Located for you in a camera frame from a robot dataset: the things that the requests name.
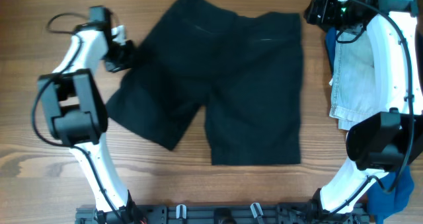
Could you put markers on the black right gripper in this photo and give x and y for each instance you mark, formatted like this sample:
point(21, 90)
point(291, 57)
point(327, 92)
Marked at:
point(328, 3)

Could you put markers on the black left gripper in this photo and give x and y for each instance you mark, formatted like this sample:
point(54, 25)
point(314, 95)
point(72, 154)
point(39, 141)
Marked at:
point(116, 65)

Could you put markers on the black shorts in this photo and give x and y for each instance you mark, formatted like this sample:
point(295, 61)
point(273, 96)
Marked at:
point(246, 72)

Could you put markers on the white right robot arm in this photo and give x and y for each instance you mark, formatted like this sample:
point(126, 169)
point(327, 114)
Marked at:
point(376, 97)

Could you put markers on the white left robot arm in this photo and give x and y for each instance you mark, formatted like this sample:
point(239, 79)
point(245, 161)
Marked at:
point(76, 115)

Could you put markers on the light blue denim jeans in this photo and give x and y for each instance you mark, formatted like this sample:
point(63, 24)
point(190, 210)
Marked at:
point(353, 81)

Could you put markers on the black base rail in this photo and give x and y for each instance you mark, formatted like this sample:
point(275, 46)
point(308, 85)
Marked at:
point(283, 213)

